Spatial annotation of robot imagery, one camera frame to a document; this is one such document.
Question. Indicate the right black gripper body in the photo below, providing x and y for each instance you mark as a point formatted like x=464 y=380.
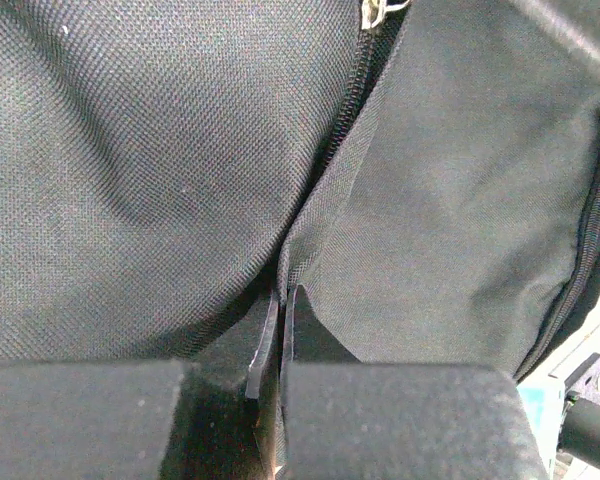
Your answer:
x=580 y=430

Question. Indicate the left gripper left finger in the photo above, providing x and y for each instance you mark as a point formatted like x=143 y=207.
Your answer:
x=210 y=418

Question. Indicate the green cover book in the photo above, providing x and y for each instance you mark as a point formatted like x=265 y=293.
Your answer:
x=543 y=400

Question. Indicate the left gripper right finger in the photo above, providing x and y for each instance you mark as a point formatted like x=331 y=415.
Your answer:
x=345 y=419

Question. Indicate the black student backpack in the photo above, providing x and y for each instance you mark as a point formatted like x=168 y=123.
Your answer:
x=433 y=183

